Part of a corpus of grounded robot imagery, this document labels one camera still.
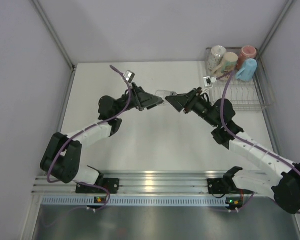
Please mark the light blue white cup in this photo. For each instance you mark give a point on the light blue white cup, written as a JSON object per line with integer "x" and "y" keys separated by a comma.
{"x": 247, "y": 70}

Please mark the clear glass cup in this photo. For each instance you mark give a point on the clear glass cup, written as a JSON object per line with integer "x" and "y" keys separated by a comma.
{"x": 165, "y": 93}

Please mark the white mug orange inside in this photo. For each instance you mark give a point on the white mug orange inside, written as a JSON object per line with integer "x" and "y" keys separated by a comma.
{"x": 215, "y": 57}

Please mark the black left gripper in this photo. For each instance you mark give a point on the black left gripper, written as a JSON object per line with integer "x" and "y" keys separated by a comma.
{"x": 141, "y": 100}

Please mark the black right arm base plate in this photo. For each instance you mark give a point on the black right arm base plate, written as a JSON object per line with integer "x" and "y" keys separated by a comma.
{"x": 219, "y": 187}

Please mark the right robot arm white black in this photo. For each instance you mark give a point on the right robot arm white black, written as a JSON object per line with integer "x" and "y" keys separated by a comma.
{"x": 281, "y": 182}

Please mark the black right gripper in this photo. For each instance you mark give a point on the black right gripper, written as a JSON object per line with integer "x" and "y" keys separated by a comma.
{"x": 187, "y": 101}

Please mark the metal wire dish rack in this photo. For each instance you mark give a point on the metal wire dish rack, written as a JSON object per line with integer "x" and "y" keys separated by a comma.
{"x": 253, "y": 95}

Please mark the pink patterned mug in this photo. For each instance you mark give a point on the pink patterned mug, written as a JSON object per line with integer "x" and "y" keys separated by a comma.
{"x": 246, "y": 52}

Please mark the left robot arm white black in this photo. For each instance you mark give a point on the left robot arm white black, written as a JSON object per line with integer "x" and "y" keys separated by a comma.
{"x": 62, "y": 158}

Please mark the grey slotted cable duct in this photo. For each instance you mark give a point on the grey slotted cable duct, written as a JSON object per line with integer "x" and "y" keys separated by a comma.
{"x": 136, "y": 201}

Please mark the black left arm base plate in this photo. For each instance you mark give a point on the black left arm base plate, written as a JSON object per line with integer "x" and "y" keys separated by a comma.
{"x": 110, "y": 184}

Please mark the aluminium mounting rail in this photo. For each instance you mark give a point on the aluminium mounting rail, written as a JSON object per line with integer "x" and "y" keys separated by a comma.
{"x": 144, "y": 183}

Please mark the beige tall patterned mug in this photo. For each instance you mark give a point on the beige tall patterned mug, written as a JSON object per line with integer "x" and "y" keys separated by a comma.
{"x": 226, "y": 66}

